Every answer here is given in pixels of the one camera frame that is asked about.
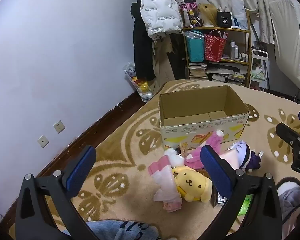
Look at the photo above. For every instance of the yellow dog plush toy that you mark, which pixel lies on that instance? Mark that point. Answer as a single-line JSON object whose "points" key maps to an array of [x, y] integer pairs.
{"points": [[190, 182]]}

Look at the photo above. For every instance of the clear plastic bag of toys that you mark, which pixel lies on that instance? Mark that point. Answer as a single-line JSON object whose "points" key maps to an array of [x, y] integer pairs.
{"points": [[141, 87]]}

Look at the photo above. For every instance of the white bedding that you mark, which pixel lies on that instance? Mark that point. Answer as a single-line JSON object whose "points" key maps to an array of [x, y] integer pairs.
{"points": [[287, 42]]}

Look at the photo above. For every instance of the purple printed bag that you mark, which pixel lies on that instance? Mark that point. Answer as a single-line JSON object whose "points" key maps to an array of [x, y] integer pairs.
{"points": [[191, 12]]}

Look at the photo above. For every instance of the dark hanging garment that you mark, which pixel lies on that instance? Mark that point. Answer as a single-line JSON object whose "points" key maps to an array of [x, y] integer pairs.
{"points": [[178, 55]]}

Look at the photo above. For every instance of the teal bag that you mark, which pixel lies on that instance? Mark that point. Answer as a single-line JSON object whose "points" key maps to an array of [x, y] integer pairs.
{"points": [[195, 47]]}

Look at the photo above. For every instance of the black hanging coat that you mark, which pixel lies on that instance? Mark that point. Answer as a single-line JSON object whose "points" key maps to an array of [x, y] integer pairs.
{"points": [[142, 50]]}

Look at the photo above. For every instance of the messy pile of magazines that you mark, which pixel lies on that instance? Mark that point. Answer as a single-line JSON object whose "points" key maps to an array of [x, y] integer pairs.
{"points": [[226, 75]]}

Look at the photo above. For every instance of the red patterned gift bag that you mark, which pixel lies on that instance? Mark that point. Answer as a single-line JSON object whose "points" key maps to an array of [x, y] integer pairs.
{"points": [[215, 46]]}

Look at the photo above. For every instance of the black square box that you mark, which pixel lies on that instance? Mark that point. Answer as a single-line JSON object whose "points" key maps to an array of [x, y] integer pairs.
{"points": [[224, 20]]}

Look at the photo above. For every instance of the printed cardboard box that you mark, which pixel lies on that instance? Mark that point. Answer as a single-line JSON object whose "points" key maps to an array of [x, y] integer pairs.
{"points": [[190, 131]]}

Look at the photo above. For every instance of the blue printed fleece clothing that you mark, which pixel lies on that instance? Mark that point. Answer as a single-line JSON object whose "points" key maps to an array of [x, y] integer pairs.
{"points": [[120, 231]]}

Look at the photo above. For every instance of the white wall socket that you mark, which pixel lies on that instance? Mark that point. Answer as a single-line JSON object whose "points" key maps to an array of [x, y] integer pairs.
{"points": [[43, 141], [59, 126]]}

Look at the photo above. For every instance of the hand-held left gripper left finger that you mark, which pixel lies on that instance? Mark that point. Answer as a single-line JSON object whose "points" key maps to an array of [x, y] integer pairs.
{"points": [[80, 170]]}

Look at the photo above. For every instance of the beige hanging trousers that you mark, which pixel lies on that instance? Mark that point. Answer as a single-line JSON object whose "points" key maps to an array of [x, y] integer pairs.
{"points": [[162, 65]]}

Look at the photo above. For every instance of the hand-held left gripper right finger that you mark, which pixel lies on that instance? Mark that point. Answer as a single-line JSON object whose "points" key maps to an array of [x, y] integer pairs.
{"points": [[215, 170]]}

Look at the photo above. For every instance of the small dark box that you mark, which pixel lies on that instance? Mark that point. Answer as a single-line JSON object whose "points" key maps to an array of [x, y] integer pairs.
{"points": [[218, 201]]}

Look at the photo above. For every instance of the white puffer jacket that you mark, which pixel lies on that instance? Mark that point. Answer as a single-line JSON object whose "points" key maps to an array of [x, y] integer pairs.
{"points": [[160, 10]]}

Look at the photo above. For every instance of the white plastic bag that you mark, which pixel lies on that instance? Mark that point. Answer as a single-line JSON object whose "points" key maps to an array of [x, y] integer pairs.
{"points": [[239, 12]]}

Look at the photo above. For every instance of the row of cosmetic bottles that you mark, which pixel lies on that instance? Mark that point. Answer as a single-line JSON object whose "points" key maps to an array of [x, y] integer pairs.
{"points": [[241, 55]]}

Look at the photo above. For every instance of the pink bunny plush toy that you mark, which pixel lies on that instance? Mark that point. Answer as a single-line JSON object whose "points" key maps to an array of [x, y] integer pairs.
{"points": [[193, 160]]}

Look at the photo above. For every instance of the pink dress plush doll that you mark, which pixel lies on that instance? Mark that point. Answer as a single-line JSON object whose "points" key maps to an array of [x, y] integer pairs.
{"points": [[165, 185]]}

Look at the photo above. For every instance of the grey fleece clothing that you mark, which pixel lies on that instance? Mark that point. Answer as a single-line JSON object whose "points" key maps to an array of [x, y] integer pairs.
{"points": [[290, 192]]}

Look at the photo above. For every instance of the neat stack of books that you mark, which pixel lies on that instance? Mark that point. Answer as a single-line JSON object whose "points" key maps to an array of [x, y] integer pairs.
{"points": [[197, 71]]}

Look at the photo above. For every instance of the blonde wig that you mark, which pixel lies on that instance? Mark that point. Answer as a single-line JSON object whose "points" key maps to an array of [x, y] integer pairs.
{"points": [[208, 15]]}

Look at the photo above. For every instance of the green tissue pack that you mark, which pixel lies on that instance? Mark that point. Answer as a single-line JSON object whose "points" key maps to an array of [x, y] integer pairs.
{"points": [[247, 203]]}

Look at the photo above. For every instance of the wooden shelf rack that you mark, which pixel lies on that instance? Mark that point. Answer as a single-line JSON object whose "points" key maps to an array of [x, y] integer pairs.
{"points": [[215, 29]]}

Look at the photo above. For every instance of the purple plush doll pale hair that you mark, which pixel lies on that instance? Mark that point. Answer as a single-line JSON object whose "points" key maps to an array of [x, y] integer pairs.
{"points": [[241, 150]]}

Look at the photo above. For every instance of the white trolley cart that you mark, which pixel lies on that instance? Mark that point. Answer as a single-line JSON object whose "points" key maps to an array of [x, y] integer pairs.
{"points": [[258, 72]]}

